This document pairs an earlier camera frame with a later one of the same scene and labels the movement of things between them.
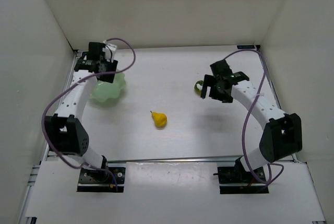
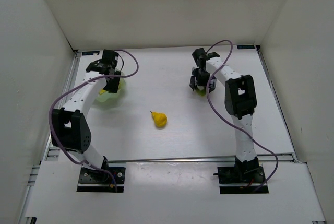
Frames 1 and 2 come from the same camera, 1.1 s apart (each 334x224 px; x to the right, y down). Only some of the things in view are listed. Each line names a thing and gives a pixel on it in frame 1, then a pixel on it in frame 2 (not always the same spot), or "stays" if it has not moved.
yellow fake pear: [160, 119] stays
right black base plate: [239, 180] stays
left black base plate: [95, 180] stays
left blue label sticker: [85, 53] stays
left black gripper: [106, 75] -> [112, 85]
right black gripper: [214, 88] -> [201, 78]
